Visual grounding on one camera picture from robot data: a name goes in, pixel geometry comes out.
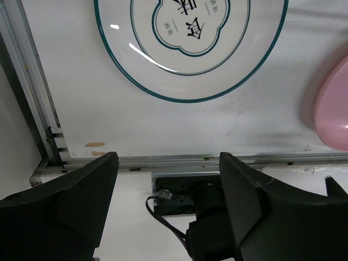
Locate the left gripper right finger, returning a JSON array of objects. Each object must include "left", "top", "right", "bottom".
[{"left": 219, "top": 152, "right": 347, "bottom": 260}]

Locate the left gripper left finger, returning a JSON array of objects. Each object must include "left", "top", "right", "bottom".
[{"left": 1, "top": 152, "right": 119, "bottom": 260}]

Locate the pink plastic plate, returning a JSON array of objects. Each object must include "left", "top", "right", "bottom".
[{"left": 313, "top": 57, "right": 347, "bottom": 152}]

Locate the white plate teal line pattern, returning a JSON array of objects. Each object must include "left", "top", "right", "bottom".
[{"left": 93, "top": 1, "right": 289, "bottom": 103}]

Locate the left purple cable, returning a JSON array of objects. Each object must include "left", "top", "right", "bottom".
[{"left": 145, "top": 195, "right": 191, "bottom": 253}]

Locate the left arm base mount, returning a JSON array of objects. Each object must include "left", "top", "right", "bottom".
[{"left": 152, "top": 175, "right": 222, "bottom": 216}]

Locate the aluminium table frame rail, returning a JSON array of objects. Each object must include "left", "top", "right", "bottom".
[{"left": 1, "top": 1, "right": 347, "bottom": 176}]

